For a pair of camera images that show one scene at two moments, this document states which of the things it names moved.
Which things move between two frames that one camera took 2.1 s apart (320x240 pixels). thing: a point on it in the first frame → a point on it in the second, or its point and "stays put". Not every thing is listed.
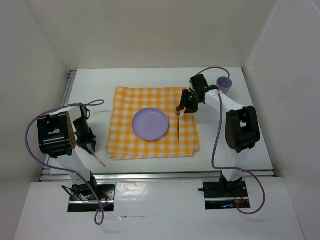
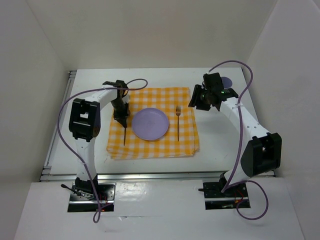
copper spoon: (97, 159) → (124, 136)
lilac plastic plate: (150, 124) stays put
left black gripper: (90, 139) → (121, 118)
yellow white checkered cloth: (181, 139) stays put
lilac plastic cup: (224, 84) stays put
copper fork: (178, 113) stays put
